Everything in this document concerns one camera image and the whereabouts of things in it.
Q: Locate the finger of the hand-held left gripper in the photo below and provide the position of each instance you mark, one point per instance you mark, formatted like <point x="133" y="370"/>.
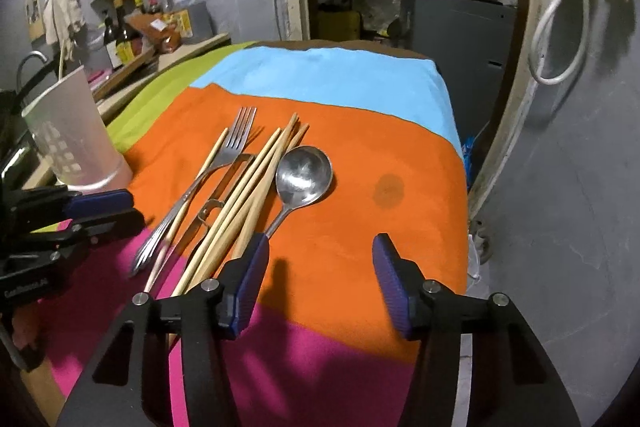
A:
<point x="97" y="202"/>
<point x="110" y="224"/>

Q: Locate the metal peeler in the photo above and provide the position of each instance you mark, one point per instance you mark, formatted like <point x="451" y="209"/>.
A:
<point x="227" y="187"/>

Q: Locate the wooden cutting board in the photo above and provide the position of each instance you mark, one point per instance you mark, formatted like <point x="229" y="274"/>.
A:
<point x="170" y="59"/>

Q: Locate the large dark sauce bottle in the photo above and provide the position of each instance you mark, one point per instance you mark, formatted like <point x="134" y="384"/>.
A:
<point x="127" y="42"/>

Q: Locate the metal spoon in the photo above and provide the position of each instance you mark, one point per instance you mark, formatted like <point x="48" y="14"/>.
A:
<point x="302" y="177"/>

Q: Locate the yellow container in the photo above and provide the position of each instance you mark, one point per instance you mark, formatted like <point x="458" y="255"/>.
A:
<point x="339" y="26"/>

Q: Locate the metal faucet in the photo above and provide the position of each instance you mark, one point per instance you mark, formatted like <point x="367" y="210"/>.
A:
<point x="30" y="62"/>

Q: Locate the grey plastic container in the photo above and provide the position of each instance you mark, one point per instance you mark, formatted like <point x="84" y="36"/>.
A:
<point x="202" y="22"/>

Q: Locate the small dark sauce bottle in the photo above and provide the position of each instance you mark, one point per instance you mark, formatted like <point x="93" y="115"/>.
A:
<point x="111" y="47"/>

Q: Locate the metal fork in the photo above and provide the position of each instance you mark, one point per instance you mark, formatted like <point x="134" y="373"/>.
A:
<point x="235" y="142"/>

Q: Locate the red cap condiment bottle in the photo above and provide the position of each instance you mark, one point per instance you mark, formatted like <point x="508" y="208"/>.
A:
<point x="152" y="4"/>

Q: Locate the thin cream stick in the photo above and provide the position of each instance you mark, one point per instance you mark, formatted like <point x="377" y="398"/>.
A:
<point x="61" y="59"/>

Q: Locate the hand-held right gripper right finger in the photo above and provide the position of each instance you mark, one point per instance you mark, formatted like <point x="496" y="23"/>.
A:
<point x="390" y="277"/>

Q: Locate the hanging cream cloth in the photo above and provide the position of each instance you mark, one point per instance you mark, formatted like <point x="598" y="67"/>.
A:
<point x="62" y="14"/>

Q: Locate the grey cabinet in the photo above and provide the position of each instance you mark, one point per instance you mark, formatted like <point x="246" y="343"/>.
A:
<point x="460" y="47"/>

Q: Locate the yellow printed box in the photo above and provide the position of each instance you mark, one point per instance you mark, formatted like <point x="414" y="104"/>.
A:
<point x="180" y="24"/>

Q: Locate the multicolour striped cloth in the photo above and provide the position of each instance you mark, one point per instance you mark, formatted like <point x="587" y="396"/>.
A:
<point x="350" y="132"/>

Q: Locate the white plastic utensil holder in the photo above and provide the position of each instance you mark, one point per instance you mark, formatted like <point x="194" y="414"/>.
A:
<point x="75" y="142"/>

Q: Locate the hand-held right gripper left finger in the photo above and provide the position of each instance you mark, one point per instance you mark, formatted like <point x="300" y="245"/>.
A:
<point x="250" y="277"/>

